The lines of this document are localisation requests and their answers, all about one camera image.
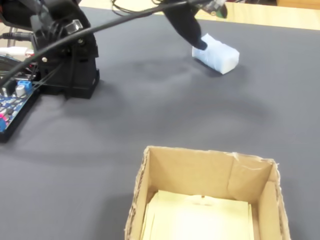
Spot brown cardboard carton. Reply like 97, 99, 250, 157
276, 0, 320, 7

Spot grey textured mat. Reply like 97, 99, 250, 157
0, 6, 320, 240

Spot open cardboard box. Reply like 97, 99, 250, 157
124, 145, 291, 240

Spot black circuit board tray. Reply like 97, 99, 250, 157
0, 86, 42, 144

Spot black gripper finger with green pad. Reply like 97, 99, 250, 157
162, 2, 209, 50

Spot thick black camera cable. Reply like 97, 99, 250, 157
0, 0, 193, 88

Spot blue circuit board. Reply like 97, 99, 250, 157
0, 79, 35, 133

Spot black barrel jack plug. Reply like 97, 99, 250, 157
0, 31, 34, 42

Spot thin black cables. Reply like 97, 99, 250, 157
110, 0, 167, 16

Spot white foam block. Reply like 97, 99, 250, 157
191, 33, 240, 75

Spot pale yellow paper sheets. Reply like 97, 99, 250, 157
141, 189, 255, 240

